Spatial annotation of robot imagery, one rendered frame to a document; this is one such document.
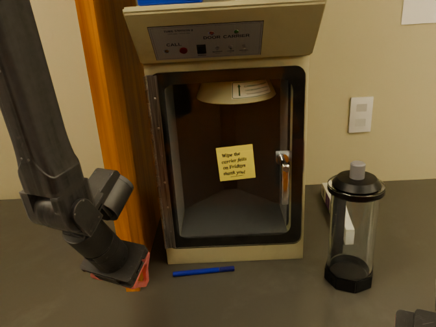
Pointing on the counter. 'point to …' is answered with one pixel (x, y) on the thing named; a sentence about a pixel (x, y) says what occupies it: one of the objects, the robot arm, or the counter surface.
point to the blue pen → (203, 271)
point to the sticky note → (235, 162)
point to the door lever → (284, 178)
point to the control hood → (245, 12)
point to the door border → (155, 121)
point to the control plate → (225, 34)
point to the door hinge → (155, 156)
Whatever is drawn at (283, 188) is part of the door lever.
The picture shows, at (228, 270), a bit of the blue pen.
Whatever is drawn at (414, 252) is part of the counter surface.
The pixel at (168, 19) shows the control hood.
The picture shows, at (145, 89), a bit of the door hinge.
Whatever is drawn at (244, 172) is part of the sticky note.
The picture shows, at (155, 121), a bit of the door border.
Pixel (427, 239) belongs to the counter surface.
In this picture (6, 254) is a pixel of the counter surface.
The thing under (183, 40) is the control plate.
